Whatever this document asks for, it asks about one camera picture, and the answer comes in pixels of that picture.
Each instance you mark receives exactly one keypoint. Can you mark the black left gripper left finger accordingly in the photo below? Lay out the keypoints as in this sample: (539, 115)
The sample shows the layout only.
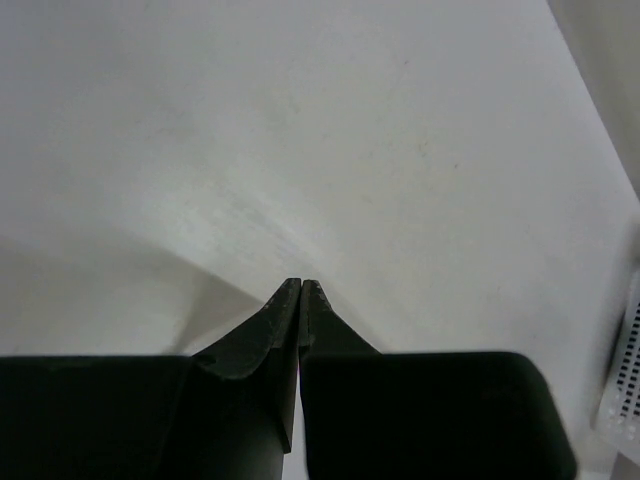
(242, 394)

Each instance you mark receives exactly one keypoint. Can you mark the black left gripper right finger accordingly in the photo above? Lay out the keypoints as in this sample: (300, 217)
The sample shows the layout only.
(322, 331)

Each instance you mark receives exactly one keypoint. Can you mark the white plastic laundry basket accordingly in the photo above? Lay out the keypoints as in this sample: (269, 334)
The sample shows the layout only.
(617, 419)

